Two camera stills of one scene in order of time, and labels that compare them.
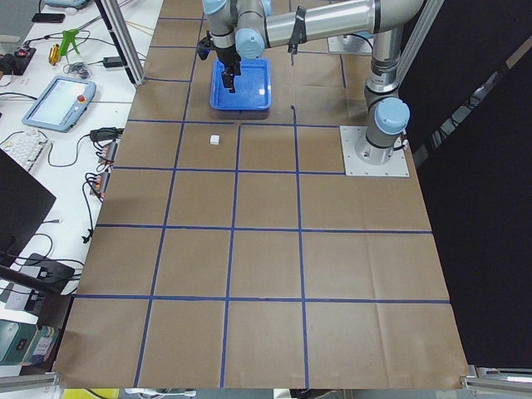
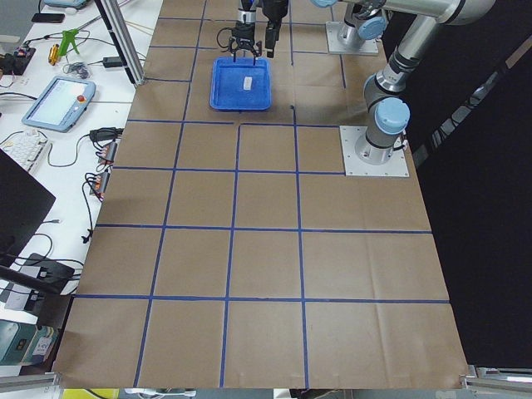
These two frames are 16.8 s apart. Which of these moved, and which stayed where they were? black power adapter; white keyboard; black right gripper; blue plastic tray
Moved: black right gripper
Stayed: black power adapter; blue plastic tray; white keyboard
